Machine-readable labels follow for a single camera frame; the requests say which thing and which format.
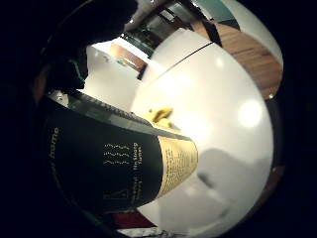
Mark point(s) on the dark carton with yellow label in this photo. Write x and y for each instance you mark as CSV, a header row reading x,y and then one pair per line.
x,y
99,155

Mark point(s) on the yellow soft toy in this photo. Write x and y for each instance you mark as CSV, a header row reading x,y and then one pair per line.
x,y
161,114

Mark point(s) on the red box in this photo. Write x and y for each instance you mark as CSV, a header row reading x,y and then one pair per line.
x,y
132,219

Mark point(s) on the black metal table frame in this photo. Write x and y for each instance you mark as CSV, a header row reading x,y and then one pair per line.
x,y
150,31

